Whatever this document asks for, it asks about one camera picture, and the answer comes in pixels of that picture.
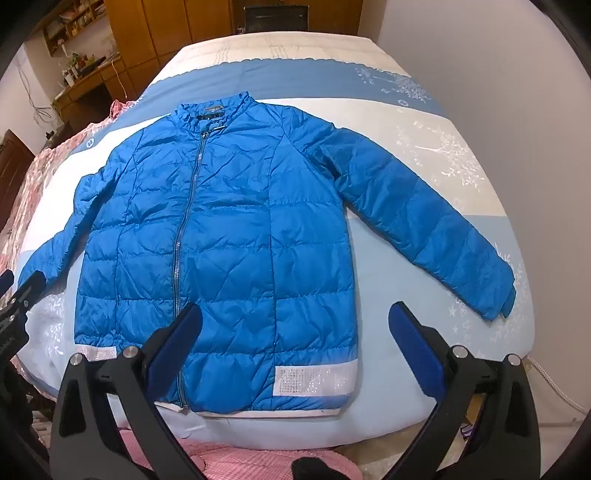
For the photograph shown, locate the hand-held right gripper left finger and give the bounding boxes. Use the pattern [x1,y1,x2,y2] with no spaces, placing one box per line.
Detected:
[50,302,205,480]

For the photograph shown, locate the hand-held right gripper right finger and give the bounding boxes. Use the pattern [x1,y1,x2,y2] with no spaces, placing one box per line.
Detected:
[389,301,542,480]

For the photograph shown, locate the blue shirt with white lettering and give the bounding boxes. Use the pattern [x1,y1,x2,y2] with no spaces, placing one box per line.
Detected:
[18,92,517,414]

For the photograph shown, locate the pink floral quilt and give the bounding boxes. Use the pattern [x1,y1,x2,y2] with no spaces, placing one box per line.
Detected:
[0,99,136,374]

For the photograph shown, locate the dark wooden headboard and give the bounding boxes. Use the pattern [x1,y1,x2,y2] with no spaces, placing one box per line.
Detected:
[0,128,36,228]

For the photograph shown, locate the pink checked clothing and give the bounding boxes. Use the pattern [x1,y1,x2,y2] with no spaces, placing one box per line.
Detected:
[115,426,371,480]

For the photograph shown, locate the dark cloth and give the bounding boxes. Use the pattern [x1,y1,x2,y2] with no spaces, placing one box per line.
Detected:
[292,454,362,480]

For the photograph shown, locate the wooden desk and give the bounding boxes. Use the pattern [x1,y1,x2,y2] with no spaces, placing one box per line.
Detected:
[52,54,136,136]

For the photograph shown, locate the blue and white printed blanket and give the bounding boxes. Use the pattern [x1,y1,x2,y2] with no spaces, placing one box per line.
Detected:
[17,34,537,452]

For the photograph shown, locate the wooden wardrobe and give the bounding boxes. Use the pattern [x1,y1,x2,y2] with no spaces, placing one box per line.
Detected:
[108,0,385,100]

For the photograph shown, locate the white cord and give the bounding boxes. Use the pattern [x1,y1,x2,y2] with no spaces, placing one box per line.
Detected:
[523,357,590,426]

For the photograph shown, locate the dark wall cables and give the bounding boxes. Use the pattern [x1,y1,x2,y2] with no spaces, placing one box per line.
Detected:
[16,59,62,126]

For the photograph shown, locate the white hanging cable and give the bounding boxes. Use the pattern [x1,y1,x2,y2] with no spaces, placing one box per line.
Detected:
[111,60,129,100]

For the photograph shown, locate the wooden wall shelf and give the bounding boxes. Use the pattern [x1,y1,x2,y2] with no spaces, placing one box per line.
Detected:
[43,0,112,57]

